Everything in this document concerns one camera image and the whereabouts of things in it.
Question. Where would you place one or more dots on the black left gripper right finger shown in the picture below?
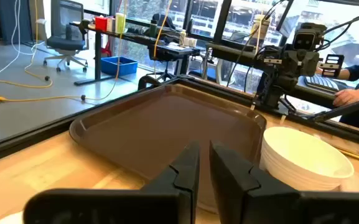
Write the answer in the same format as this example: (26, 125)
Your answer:
(244, 202)

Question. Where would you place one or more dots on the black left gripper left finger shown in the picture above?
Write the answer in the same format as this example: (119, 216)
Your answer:
(166, 202)

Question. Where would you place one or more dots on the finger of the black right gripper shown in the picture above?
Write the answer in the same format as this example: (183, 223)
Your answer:
(272, 56)
(338, 57)

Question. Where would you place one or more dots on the white bowl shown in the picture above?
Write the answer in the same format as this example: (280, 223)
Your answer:
(303, 152)

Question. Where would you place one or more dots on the gold spoon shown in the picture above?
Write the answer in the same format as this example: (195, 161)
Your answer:
(358, 157)

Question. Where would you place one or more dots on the white mug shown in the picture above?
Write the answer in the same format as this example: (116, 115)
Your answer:
(11, 219)

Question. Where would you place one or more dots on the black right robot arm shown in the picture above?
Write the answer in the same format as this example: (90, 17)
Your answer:
(272, 93)

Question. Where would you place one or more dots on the brown plastic tray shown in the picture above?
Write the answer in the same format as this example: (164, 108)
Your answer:
(154, 130)

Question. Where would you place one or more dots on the black keyboard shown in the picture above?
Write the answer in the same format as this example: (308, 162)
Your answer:
(322, 83)

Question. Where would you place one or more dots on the cream container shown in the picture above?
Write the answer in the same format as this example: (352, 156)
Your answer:
(260, 26)

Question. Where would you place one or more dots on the black horizontal beam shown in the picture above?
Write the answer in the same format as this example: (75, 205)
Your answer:
(235, 54)

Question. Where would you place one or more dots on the person's hand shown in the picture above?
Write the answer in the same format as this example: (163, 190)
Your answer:
(348, 97)

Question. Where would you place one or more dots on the black slanted desk leg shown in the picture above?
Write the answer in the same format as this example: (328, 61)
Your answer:
(347, 109)

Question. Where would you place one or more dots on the blue plastic bin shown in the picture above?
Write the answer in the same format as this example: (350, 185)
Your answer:
(118, 66)

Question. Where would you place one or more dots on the pale green cup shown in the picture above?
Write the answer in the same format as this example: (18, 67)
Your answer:
(120, 23)

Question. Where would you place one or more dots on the black standing desk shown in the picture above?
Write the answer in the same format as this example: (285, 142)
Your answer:
(98, 56)

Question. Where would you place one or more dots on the red box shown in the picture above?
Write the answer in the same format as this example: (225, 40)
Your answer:
(100, 23)

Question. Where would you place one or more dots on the grey office chair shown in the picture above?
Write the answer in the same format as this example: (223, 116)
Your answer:
(65, 43)

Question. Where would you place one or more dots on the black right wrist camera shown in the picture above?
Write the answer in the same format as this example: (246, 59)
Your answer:
(305, 39)

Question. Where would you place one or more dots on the black curved bracket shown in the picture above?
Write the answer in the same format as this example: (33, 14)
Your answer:
(146, 81)

